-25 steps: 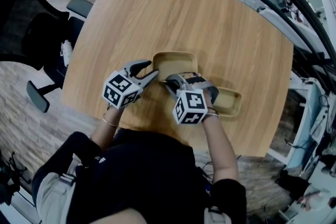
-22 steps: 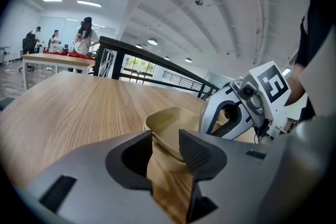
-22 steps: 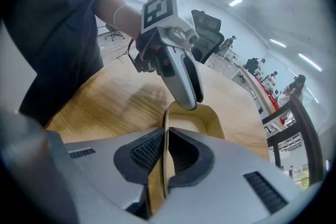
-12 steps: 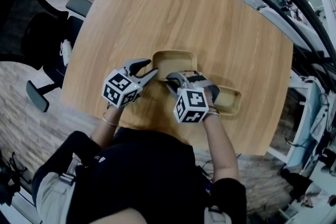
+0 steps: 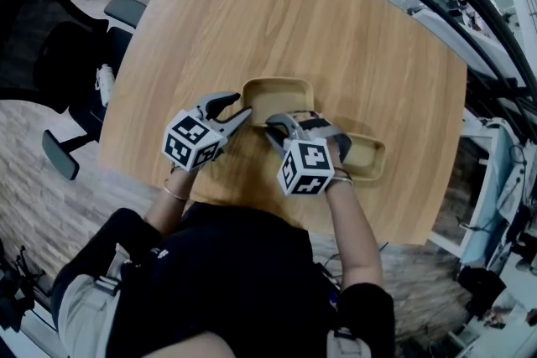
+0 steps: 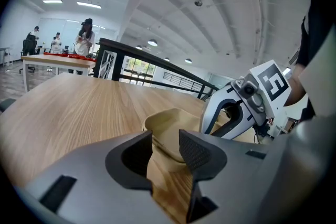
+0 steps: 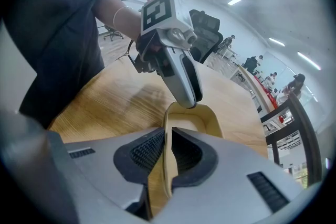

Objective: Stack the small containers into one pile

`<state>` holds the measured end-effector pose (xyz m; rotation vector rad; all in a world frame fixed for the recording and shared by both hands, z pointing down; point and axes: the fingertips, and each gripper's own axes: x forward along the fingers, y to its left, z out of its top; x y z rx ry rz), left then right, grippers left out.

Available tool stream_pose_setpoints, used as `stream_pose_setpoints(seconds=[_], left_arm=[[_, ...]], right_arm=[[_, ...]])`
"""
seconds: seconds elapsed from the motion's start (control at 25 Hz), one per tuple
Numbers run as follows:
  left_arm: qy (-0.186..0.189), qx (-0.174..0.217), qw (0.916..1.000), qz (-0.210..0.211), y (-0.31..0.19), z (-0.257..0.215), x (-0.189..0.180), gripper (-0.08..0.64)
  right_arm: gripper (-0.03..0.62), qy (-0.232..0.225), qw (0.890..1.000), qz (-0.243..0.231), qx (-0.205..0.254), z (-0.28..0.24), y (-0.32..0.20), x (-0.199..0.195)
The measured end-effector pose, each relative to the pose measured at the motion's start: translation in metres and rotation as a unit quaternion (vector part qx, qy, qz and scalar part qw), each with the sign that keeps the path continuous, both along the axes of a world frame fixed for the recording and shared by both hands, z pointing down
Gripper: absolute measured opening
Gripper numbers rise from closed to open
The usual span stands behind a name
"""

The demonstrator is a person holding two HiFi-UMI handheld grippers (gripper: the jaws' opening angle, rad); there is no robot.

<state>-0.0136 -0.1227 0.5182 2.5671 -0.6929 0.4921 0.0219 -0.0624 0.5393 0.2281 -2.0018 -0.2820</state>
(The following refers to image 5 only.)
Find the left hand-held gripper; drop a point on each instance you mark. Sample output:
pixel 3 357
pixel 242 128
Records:
pixel 186 140

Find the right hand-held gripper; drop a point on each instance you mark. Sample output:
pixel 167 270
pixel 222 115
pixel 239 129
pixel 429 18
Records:
pixel 306 167

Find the person's right forearm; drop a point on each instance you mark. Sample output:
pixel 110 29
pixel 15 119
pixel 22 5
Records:
pixel 354 235

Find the person's left forearm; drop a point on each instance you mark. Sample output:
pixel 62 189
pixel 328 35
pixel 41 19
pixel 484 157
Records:
pixel 172 209

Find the person's right hand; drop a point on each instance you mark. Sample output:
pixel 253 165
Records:
pixel 335 158

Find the black wrist band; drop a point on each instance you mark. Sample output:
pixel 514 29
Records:
pixel 346 172

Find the person's black shirt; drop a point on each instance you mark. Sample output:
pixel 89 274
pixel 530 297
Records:
pixel 218 276

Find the black office chair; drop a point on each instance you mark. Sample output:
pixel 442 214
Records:
pixel 54 50

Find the white and blue desk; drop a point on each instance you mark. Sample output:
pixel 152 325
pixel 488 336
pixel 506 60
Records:
pixel 482 205

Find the person's face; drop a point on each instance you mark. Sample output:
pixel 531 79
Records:
pixel 189 348

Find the black bag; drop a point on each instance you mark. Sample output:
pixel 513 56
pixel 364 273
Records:
pixel 482 289

